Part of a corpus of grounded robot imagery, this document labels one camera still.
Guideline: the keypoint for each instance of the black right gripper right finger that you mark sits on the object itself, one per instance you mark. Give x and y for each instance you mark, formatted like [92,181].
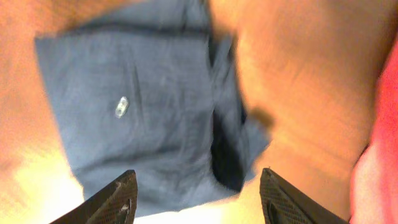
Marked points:
[282,203]

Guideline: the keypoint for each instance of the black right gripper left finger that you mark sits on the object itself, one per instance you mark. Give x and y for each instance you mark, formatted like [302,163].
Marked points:
[114,204]

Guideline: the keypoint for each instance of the dark blue denim shorts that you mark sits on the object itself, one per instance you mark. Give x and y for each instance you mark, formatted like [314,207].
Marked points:
[147,88]

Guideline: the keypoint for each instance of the red printed shirt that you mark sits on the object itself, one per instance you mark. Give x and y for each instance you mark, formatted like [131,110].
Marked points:
[374,180]

